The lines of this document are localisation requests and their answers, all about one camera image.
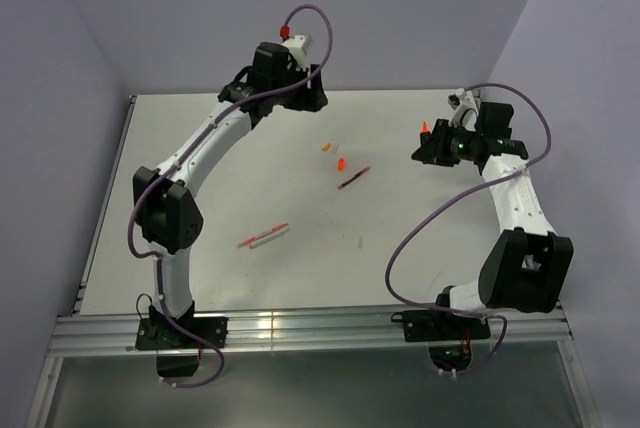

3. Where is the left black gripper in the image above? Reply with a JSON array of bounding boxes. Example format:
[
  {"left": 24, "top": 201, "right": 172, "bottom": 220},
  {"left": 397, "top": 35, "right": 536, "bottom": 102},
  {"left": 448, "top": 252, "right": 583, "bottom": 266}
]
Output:
[{"left": 271, "top": 62, "right": 328, "bottom": 113}]

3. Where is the dark red pen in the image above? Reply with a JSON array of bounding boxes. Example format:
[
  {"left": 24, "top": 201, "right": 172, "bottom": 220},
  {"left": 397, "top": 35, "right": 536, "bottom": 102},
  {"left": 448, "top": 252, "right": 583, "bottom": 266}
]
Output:
[{"left": 338, "top": 166, "right": 371, "bottom": 190}]

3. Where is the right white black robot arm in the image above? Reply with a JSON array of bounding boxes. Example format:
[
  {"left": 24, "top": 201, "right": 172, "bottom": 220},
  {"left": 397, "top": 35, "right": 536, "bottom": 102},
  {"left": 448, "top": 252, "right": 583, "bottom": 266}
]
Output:
[{"left": 412, "top": 102, "right": 574, "bottom": 338}]

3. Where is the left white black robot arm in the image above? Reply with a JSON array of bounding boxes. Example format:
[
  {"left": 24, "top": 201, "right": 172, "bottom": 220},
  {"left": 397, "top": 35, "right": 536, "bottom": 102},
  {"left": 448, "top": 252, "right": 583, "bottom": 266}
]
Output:
[{"left": 127, "top": 34, "right": 328, "bottom": 347}]

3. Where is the white pen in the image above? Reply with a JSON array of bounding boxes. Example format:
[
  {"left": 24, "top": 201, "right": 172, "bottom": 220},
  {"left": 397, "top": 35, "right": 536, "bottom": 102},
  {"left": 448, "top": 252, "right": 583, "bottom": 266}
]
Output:
[{"left": 249, "top": 228, "right": 289, "bottom": 249}]

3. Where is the red pen with clear barrel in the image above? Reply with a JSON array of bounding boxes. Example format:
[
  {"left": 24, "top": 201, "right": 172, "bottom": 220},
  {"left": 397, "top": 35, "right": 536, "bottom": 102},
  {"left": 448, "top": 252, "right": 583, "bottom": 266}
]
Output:
[{"left": 237, "top": 222, "right": 289, "bottom": 248}]

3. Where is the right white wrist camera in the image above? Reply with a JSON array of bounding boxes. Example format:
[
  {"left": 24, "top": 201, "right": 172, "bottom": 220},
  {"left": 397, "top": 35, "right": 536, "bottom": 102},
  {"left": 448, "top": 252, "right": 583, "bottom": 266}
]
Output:
[{"left": 447, "top": 88, "right": 478, "bottom": 128}]

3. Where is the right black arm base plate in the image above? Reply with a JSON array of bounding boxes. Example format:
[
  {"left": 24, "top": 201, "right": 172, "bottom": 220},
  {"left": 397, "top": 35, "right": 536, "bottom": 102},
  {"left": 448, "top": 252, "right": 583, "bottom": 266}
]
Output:
[{"left": 391, "top": 310, "right": 491, "bottom": 343}]

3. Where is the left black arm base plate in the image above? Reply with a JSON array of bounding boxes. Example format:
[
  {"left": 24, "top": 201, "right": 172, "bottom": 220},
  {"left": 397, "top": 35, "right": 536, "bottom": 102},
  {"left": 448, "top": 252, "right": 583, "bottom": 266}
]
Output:
[{"left": 135, "top": 317, "right": 229, "bottom": 351}]

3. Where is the aluminium frame rail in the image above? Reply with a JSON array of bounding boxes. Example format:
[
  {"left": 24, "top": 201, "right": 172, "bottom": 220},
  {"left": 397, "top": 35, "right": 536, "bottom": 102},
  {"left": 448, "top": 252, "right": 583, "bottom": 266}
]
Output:
[{"left": 46, "top": 305, "right": 573, "bottom": 358}]

